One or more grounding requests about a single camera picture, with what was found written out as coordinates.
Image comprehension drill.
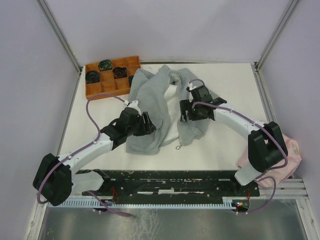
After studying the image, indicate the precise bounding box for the light blue cable duct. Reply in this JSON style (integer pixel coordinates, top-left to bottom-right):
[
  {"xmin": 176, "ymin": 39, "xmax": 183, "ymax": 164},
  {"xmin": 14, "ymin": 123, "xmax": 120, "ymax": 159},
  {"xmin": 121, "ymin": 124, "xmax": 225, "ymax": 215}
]
[{"xmin": 62, "ymin": 196, "xmax": 238, "ymax": 209}]

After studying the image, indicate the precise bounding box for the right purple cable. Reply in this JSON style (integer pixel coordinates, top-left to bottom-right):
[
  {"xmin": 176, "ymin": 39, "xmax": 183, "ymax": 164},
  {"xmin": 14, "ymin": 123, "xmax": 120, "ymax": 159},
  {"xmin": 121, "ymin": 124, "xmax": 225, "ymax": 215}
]
[{"xmin": 187, "ymin": 78, "xmax": 288, "ymax": 215}]

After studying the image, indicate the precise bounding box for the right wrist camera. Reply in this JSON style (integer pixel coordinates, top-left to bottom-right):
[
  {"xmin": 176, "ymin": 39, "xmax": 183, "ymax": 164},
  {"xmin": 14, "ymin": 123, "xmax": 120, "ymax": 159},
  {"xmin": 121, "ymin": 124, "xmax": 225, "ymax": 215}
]
[{"xmin": 186, "ymin": 82, "xmax": 197, "ymax": 102}]

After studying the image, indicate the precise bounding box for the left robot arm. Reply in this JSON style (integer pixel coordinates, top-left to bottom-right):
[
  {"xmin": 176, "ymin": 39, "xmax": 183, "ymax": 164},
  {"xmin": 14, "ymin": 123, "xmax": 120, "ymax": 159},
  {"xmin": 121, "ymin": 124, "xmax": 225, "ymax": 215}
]
[{"xmin": 32, "ymin": 107, "xmax": 156, "ymax": 206}]

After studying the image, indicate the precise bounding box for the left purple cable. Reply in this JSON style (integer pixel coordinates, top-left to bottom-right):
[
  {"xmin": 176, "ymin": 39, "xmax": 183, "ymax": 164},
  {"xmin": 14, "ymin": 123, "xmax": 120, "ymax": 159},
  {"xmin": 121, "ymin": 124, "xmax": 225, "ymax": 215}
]
[{"xmin": 36, "ymin": 93, "xmax": 131, "ymax": 205}]

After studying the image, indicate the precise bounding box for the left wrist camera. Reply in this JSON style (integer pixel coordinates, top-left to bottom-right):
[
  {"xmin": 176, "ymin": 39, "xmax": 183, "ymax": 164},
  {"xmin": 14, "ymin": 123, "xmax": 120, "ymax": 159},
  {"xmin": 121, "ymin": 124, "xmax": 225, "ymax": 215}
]
[{"xmin": 124, "ymin": 100, "xmax": 142, "ymax": 115}]

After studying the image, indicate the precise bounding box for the aluminium front rail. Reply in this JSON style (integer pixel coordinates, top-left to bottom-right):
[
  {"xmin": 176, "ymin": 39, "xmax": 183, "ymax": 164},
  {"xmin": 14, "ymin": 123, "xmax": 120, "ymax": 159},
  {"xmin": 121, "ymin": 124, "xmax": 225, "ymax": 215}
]
[{"xmin": 40, "ymin": 179, "xmax": 308, "ymax": 204}]

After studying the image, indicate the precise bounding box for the pink cloth bag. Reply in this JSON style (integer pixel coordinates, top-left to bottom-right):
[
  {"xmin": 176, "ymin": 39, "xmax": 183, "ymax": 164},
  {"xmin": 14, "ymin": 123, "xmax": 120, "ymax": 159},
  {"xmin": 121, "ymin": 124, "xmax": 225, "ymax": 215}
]
[{"xmin": 234, "ymin": 121, "xmax": 302, "ymax": 188}]

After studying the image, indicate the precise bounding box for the dark rolled sock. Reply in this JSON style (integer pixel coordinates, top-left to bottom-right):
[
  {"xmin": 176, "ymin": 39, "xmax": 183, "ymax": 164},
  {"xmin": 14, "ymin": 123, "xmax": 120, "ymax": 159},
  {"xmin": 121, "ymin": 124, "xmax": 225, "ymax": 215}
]
[
  {"xmin": 112, "ymin": 66, "xmax": 128, "ymax": 79},
  {"xmin": 128, "ymin": 75, "xmax": 134, "ymax": 87},
  {"xmin": 98, "ymin": 59, "xmax": 113, "ymax": 72},
  {"xmin": 85, "ymin": 70, "xmax": 100, "ymax": 84}
]

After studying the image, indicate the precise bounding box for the aluminium frame post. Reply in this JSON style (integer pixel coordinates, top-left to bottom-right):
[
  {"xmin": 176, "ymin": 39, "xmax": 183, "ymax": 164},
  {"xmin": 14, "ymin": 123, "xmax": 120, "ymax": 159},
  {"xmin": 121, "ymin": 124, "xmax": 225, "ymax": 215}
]
[
  {"xmin": 36, "ymin": 0, "xmax": 82, "ymax": 73},
  {"xmin": 254, "ymin": 0, "xmax": 301, "ymax": 72}
]

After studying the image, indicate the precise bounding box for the dark rolled sock middle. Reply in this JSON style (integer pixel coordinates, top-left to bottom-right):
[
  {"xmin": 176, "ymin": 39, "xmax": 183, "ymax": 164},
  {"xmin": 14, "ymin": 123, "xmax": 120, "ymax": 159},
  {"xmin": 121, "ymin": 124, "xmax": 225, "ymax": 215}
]
[{"xmin": 112, "ymin": 66, "xmax": 128, "ymax": 79}]

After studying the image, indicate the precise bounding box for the left aluminium frame post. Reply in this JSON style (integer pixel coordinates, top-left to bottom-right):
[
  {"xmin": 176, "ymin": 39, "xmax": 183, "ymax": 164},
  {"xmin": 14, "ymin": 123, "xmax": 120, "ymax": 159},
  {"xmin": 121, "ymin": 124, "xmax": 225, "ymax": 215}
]
[{"xmin": 36, "ymin": 0, "xmax": 82, "ymax": 73}]

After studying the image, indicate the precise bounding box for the dark rolled sock right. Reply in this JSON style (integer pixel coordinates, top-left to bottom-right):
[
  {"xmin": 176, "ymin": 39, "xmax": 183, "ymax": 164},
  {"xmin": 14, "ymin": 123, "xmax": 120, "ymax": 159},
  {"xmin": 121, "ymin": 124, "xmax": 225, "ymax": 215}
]
[{"xmin": 128, "ymin": 75, "xmax": 134, "ymax": 87}]

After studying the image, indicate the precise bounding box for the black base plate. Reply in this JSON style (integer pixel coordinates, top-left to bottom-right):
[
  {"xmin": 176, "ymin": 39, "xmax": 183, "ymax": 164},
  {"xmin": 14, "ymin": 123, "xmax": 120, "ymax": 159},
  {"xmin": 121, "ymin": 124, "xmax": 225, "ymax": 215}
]
[{"xmin": 94, "ymin": 170, "xmax": 260, "ymax": 205}]

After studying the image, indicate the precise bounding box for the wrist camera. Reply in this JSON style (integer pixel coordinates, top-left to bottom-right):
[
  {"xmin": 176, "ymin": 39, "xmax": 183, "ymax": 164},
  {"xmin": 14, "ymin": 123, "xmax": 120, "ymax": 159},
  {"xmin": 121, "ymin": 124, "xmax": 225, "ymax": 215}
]
[
  {"xmin": 124, "ymin": 100, "xmax": 142, "ymax": 115},
  {"xmin": 186, "ymin": 82, "xmax": 197, "ymax": 102}
]

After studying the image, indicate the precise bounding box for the purple cable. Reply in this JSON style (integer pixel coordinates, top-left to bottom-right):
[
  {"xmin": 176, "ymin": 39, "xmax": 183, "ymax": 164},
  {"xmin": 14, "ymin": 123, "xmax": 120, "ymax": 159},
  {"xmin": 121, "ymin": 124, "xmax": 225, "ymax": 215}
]
[
  {"xmin": 36, "ymin": 93, "xmax": 131, "ymax": 205},
  {"xmin": 187, "ymin": 78, "xmax": 288, "ymax": 215}
]

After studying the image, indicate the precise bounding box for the right aluminium frame post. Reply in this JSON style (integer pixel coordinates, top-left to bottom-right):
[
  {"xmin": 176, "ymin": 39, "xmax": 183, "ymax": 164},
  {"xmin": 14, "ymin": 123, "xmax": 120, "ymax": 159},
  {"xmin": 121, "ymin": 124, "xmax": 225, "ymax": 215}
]
[{"xmin": 254, "ymin": 0, "xmax": 301, "ymax": 72}]

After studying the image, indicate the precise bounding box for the grey zip jacket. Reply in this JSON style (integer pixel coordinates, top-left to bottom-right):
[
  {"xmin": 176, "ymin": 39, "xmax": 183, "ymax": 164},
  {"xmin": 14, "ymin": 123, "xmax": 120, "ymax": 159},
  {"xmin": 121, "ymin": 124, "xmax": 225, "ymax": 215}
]
[{"xmin": 126, "ymin": 65, "xmax": 210, "ymax": 155}]

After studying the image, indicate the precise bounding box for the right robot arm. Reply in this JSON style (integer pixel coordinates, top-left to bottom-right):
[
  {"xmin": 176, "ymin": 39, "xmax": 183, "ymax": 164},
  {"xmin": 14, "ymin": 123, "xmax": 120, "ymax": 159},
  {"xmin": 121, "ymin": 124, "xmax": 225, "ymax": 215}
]
[{"xmin": 180, "ymin": 83, "xmax": 288, "ymax": 196}]

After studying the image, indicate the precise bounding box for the dark rolled sock left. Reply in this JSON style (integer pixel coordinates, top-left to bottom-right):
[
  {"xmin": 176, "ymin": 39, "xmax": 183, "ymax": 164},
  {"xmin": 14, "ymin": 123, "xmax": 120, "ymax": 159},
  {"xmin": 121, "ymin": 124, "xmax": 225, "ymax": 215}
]
[{"xmin": 85, "ymin": 70, "xmax": 100, "ymax": 84}]

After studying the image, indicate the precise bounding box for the dark rolled sock top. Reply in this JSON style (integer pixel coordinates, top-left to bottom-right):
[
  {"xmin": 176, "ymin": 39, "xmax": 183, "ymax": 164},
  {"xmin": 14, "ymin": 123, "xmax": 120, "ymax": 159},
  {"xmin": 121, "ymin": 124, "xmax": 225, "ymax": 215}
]
[{"xmin": 98, "ymin": 59, "xmax": 113, "ymax": 72}]

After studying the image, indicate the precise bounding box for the wooden compartment tray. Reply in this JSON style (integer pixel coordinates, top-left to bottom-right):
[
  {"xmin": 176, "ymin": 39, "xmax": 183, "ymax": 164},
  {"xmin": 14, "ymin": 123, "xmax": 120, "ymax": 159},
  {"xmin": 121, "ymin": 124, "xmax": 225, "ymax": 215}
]
[{"xmin": 84, "ymin": 55, "xmax": 141, "ymax": 99}]

